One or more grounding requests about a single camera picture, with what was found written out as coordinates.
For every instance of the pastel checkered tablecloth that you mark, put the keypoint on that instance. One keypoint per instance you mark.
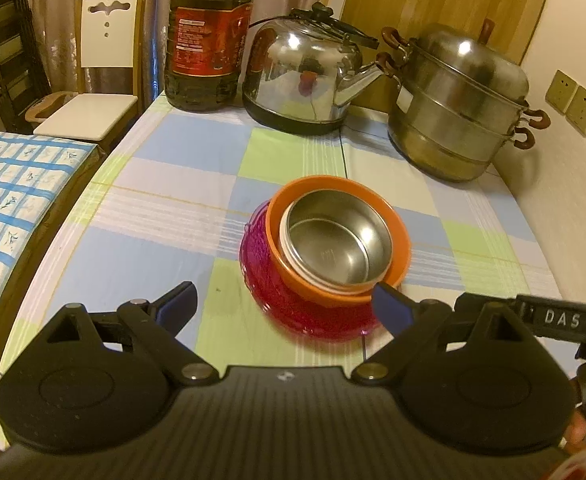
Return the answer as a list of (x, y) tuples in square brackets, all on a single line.
[(173, 200)]

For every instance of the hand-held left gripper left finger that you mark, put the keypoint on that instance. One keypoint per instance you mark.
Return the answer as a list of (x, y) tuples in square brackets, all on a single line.
[(178, 305)]

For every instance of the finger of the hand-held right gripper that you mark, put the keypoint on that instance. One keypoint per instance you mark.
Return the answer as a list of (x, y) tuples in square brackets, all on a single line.
[(483, 302)]

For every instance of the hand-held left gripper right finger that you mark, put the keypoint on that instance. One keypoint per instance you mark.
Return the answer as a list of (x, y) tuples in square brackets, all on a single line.
[(393, 307)]

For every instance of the blue white patterned tablecloth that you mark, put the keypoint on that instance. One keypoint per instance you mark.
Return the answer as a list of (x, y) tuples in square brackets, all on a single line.
[(38, 180)]

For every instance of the small beige wall socket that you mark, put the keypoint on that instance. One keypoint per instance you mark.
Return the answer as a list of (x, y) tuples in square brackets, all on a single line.
[(560, 91), (584, 110)]

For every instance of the dark folding rack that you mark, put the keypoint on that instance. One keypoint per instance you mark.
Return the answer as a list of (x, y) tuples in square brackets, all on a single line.
[(3, 50)]

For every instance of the white bowl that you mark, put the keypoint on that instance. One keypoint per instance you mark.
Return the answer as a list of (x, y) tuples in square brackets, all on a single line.
[(284, 245)]

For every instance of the orange plastic bowl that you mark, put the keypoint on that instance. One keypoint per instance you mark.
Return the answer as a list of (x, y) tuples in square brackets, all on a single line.
[(303, 287)]

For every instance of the stainless steel bowl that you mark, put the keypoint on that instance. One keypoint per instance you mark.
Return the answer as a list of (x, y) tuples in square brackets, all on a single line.
[(333, 240)]

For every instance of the stainless steel kettle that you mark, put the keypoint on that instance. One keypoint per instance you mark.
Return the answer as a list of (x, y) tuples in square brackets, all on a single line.
[(293, 75)]

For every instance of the white wooden chair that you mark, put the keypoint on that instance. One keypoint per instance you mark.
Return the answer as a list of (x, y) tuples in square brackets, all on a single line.
[(108, 35)]

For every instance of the large cooking oil bottle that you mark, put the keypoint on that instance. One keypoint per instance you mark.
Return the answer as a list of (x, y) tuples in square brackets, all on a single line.
[(208, 35)]

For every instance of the stainless steel steamer pot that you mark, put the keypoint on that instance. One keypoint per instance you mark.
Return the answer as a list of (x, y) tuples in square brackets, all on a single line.
[(453, 95)]

